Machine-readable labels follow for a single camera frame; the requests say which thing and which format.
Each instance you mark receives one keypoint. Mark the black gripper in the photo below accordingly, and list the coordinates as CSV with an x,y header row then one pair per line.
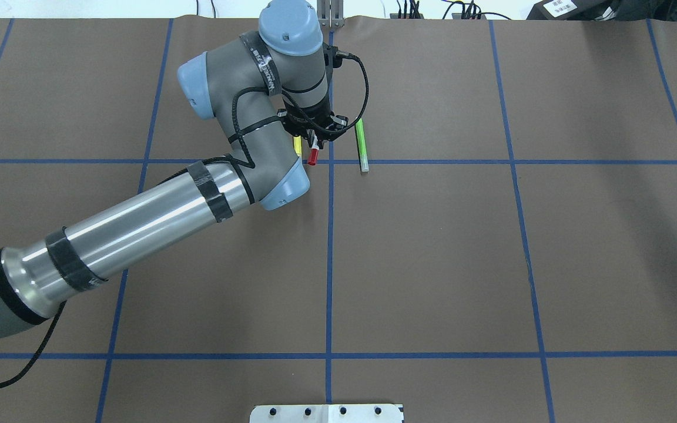
x,y
309,125

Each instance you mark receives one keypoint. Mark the red and white marker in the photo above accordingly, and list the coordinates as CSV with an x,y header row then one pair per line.
x,y
314,153

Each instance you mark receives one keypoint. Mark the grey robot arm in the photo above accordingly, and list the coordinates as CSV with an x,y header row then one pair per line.
x,y
263,88

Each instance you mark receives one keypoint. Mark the yellow marker pen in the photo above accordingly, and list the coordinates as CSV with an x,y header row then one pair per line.
x,y
298,146

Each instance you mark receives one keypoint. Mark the green marker pen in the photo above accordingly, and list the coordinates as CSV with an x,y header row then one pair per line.
x,y
361,146

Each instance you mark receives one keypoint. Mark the black labelled box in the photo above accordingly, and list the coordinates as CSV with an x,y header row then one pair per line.
x,y
567,10

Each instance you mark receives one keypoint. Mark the grey metal post bracket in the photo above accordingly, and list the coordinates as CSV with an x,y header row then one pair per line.
x,y
331,13

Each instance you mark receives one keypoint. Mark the black cable plugs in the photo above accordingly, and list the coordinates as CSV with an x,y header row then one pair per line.
x,y
462,10

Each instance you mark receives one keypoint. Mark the white metal mount base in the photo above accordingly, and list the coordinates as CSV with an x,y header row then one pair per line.
x,y
328,413

